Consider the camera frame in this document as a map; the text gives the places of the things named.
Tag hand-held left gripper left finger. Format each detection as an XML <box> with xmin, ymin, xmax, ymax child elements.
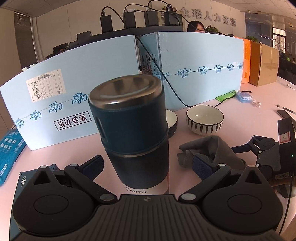
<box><xmin>32</xmin><ymin>155</ymin><xmax>118</xmax><ymax>205</ymax></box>

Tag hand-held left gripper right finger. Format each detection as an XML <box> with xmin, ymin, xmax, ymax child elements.
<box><xmin>178</xmin><ymin>154</ymin><xmax>274</xmax><ymax>205</ymax></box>

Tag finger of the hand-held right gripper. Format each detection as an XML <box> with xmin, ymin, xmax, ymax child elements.
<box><xmin>231</xmin><ymin>135</ymin><xmax>276</xmax><ymax>160</ymax></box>

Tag grey cloth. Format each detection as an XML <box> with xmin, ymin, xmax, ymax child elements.
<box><xmin>177</xmin><ymin>135</ymin><xmax>245</xmax><ymax>172</ymax></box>

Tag dark blue insulated bottle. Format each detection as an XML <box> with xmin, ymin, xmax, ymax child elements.
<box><xmin>88</xmin><ymin>75</ymin><xmax>170</xmax><ymax>195</ymax></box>

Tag black phone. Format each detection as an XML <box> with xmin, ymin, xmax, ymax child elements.
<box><xmin>277</xmin><ymin>110</ymin><xmax>296</xmax><ymax>122</ymax></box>

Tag pen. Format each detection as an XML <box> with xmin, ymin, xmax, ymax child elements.
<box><xmin>275</xmin><ymin>104</ymin><xmax>296</xmax><ymax>114</ymax></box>

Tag white striped bowl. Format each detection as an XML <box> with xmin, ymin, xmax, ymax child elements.
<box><xmin>186</xmin><ymin>105</ymin><xmax>224</xmax><ymax>135</ymax></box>

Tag small clear blue pack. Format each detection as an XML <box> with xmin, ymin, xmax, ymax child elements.
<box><xmin>236</xmin><ymin>91</ymin><xmax>253</xmax><ymax>103</ymax></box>

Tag dark blue bowl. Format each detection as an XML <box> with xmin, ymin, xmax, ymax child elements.
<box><xmin>165</xmin><ymin>109</ymin><xmax>179</xmax><ymax>138</ymax></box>

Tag green pouch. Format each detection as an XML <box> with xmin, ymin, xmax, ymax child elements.
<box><xmin>215</xmin><ymin>90</ymin><xmax>237</xmax><ymax>102</ymax></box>

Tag brown cardboard box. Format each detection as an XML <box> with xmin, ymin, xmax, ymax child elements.
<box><xmin>248</xmin><ymin>40</ymin><xmax>279</xmax><ymax>87</ymax></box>

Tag blue printed packet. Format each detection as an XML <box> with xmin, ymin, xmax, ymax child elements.
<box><xmin>0</xmin><ymin>129</ymin><xmax>27</xmax><ymax>187</ymax></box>

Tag orange cardboard box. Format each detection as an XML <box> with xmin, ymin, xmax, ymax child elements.
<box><xmin>241</xmin><ymin>38</ymin><xmax>251</xmax><ymax>84</ymax></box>

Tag light blue box white label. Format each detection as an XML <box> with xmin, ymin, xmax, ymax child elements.
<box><xmin>0</xmin><ymin>35</ymin><xmax>140</xmax><ymax>151</ymax></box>

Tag light blue cardboard box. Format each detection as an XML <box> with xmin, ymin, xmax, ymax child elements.
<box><xmin>158</xmin><ymin>32</ymin><xmax>245</xmax><ymax>108</ymax></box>

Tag light blue box dark print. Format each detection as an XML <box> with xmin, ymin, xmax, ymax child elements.
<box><xmin>136</xmin><ymin>34</ymin><xmax>162</xmax><ymax>77</ymax></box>

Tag black monitor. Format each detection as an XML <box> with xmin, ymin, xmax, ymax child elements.
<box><xmin>76</xmin><ymin>31</ymin><xmax>92</xmax><ymax>42</ymax></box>

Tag grey window blind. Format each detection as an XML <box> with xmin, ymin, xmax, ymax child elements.
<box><xmin>14</xmin><ymin>11</ymin><xmax>34</xmax><ymax>70</ymax></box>

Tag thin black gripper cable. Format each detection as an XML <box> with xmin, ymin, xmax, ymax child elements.
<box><xmin>279</xmin><ymin>176</ymin><xmax>296</xmax><ymax>235</ymax></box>

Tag long black cable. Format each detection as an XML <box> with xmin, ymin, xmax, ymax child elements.
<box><xmin>135</xmin><ymin>35</ymin><xmax>234</xmax><ymax>108</ymax></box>

